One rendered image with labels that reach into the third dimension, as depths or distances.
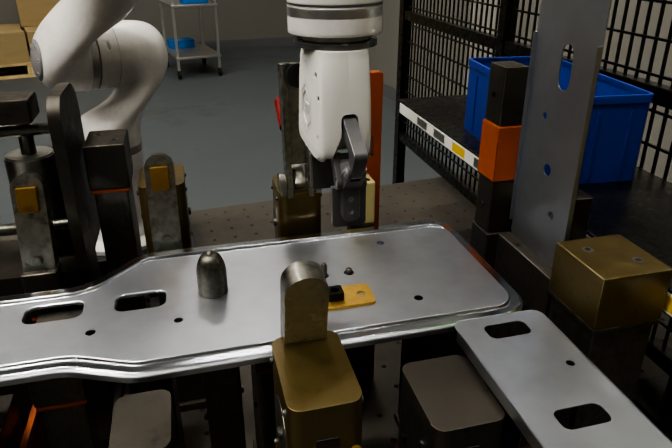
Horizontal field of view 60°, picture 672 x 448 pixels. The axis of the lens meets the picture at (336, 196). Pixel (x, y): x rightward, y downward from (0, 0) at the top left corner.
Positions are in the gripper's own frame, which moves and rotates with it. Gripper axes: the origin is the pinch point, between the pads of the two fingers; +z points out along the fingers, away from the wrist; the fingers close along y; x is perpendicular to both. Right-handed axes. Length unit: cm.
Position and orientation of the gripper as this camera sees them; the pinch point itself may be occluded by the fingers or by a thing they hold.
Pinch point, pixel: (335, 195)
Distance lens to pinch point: 58.7
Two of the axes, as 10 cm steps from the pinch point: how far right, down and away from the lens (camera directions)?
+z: 0.1, 9.2, 4.0
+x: 9.7, -1.1, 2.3
